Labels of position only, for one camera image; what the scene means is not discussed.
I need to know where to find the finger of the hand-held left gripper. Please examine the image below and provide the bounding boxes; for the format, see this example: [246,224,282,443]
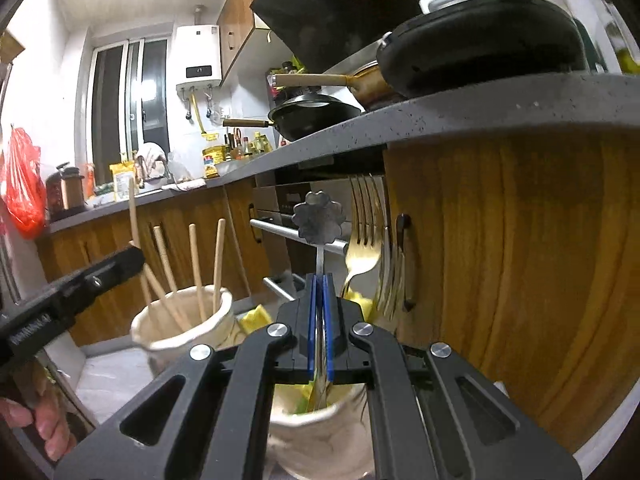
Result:
[70,247,146,301]

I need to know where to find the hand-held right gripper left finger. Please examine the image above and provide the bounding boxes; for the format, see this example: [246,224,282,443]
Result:
[55,274,318,480]

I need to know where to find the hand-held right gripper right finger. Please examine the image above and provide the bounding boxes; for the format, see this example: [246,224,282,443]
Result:
[324,275,583,480]

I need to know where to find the green plastic fork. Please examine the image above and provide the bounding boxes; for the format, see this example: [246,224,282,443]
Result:
[287,382,321,415]

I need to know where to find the wooden chopstick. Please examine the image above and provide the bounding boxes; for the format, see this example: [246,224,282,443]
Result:
[212,219,227,314]
[188,224,207,322]
[142,264,192,332]
[152,226,179,295]

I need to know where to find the white ceramic chopstick cup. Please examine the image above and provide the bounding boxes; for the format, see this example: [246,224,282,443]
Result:
[131,285,236,367]

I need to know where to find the white ceramic cutlery cup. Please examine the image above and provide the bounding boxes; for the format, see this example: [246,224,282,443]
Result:
[267,382,377,480]

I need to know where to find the flower-handled metal spoon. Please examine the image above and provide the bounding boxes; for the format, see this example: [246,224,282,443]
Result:
[291,191,347,411]

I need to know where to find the person's left hand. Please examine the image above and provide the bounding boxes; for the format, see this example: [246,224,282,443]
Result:
[0,360,78,461]

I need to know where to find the long wooden base cabinet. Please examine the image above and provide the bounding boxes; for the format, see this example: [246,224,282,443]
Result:
[37,185,257,347]

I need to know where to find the yellow plastic object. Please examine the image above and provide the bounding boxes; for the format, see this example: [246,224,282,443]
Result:
[239,287,375,337]

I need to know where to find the silver metal fork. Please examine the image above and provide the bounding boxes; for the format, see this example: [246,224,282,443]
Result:
[374,225,410,321]

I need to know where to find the gold metal fork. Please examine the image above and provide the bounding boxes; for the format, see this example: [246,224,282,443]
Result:
[340,175,387,301]

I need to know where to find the yellow packet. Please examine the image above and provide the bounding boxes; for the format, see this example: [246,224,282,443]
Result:
[109,161,137,200]

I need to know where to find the dark electric kettle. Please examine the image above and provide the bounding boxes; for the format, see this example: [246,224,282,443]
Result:
[46,162,87,212]

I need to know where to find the pink dish cloth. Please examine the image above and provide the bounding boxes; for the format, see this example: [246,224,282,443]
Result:
[162,178,206,192]

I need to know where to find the white cloth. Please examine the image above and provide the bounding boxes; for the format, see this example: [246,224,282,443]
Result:
[136,142,169,182]

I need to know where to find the red plastic bag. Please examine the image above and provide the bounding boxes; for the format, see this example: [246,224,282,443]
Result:
[0,127,48,239]

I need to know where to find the stainless built-in oven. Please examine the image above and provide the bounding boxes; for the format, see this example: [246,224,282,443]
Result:
[248,172,392,311]

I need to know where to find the yellow cooking oil bottle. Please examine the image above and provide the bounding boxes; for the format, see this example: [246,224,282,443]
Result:
[202,145,227,180]

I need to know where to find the window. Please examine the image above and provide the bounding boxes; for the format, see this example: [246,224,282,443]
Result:
[87,37,172,173]

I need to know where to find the row of sauce bottles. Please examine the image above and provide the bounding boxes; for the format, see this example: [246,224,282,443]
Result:
[225,130,273,161]

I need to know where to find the black wok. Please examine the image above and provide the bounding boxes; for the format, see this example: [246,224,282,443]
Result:
[222,95,363,142]

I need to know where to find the white water heater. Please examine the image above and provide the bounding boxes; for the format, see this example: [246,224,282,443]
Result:
[175,25,222,93]

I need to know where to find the brown frying pan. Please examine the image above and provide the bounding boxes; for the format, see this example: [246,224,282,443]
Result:
[272,62,402,109]

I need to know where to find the black electric griddle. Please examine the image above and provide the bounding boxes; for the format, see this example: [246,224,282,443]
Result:
[376,0,592,101]

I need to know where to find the black range hood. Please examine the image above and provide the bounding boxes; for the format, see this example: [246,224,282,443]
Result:
[250,0,457,77]

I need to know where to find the olive oil bottle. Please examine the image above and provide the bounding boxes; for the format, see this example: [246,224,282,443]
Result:
[617,46,640,76]

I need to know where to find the black cabinet handle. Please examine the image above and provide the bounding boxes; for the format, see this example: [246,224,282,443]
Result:
[395,213,417,312]

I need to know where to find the yellow gas hose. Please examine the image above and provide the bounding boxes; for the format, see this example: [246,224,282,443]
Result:
[199,92,219,141]

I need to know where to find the wooden wall cabinet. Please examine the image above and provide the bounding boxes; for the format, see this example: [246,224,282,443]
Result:
[217,0,282,86]

